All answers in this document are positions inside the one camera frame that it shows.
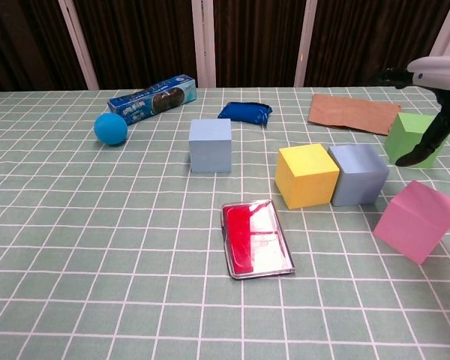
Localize white partition frame post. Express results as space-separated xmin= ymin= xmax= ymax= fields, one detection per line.
xmin=429 ymin=0 xmax=450 ymax=61
xmin=294 ymin=0 xmax=319 ymax=88
xmin=190 ymin=0 xmax=217 ymax=89
xmin=58 ymin=0 xmax=100 ymax=91

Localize dark pleated partition panel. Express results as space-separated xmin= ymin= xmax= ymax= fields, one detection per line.
xmin=212 ymin=0 xmax=308 ymax=89
xmin=303 ymin=0 xmax=450 ymax=88
xmin=73 ymin=0 xmax=200 ymax=91
xmin=0 ymin=0 xmax=89 ymax=93

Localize pink foam cube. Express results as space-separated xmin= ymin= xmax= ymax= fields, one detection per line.
xmin=373 ymin=179 xmax=450 ymax=266

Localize clear tray with red inside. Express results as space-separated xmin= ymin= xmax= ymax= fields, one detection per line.
xmin=220 ymin=198 xmax=297 ymax=281

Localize blue cookie box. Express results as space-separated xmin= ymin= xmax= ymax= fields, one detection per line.
xmin=107 ymin=73 xmax=198 ymax=126

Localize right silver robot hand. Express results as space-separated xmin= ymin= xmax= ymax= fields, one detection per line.
xmin=374 ymin=55 xmax=450 ymax=168

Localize green checkered tablecloth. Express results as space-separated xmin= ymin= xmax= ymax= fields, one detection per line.
xmin=0 ymin=85 xmax=450 ymax=360

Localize blue snack packet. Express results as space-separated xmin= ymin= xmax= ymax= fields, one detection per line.
xmin=217 ymin=100 xmax=274 ymax=128

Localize blue ball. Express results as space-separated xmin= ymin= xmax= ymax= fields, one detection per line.
xmin=93 ymin=112 xmax=129 ymax=146

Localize brown paper sheet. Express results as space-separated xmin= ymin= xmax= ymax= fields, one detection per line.
xmin=307 ymin=93 xmax=403 ymax=137

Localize yellow foam cube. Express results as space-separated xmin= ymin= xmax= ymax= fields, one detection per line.
xmin=274 ymin=143 xmax=341 ymax=210

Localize green foam cube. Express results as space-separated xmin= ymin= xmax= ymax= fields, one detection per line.
xmin=384 ymin=111 xmax=448 ymax=169

